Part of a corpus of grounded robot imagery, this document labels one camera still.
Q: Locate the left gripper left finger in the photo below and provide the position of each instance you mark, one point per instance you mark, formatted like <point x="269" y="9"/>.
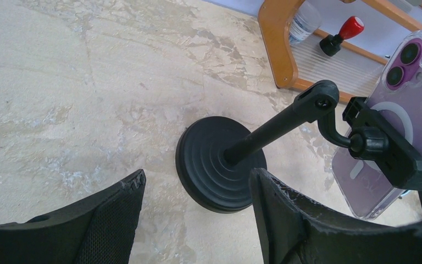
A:
<point x="100" y="228"/>

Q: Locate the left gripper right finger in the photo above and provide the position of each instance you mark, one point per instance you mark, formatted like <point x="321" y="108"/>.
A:
<point x="294" y="228"/>

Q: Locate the black round-base phone stand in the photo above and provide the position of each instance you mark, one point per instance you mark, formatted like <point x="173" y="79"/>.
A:
<point x="215" y="155"/>

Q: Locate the black phone clamp holder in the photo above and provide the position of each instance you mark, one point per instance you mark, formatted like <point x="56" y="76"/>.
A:
<point x="373" y="138"/>

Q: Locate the phone with purple clear case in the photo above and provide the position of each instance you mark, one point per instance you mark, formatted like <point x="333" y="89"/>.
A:
<point x="398" y="98"/>

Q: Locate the orange wooden shelf rack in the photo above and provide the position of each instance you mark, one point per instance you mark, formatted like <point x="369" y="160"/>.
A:
<point x="275" y="19"/>

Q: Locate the white box on shelf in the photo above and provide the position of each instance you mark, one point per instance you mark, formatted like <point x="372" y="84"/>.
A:
<point x="406" y="5"/>

